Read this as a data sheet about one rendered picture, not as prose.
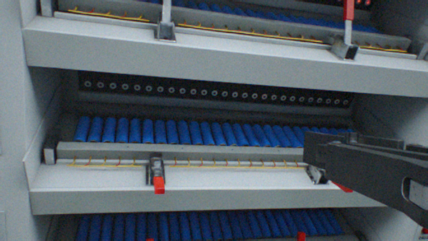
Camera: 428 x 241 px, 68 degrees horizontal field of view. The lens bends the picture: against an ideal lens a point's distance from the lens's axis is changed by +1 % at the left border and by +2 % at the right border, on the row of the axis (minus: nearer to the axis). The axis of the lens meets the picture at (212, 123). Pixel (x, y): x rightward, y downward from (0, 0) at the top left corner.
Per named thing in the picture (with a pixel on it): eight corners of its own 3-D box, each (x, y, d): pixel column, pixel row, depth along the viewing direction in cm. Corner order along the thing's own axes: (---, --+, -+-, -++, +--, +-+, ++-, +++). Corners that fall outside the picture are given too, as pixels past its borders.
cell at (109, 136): (116, 126, 54) (113, 150, 49) (105, 125, 54) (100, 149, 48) (116, 117, 53) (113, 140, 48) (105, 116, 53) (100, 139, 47)
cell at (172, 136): (175, 128, 57) (178, 151, 51) (165, 128, 56) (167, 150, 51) (176, 120, 56) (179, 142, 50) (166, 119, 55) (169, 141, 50)
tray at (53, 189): (402, 206, 57) (432, 166, 52) (32, 215, 42) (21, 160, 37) (344, 139, 73) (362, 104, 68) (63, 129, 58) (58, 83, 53)
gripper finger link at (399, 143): (396, 140, 24) (404, 140, 24) (337, 132, 30) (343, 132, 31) (393, 179, 24) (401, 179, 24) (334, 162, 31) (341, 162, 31)
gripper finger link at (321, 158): (370, 174, 21) (332, 174, 21) (326, 161, 26) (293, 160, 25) (372, 152, 21) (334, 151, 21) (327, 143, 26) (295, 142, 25)
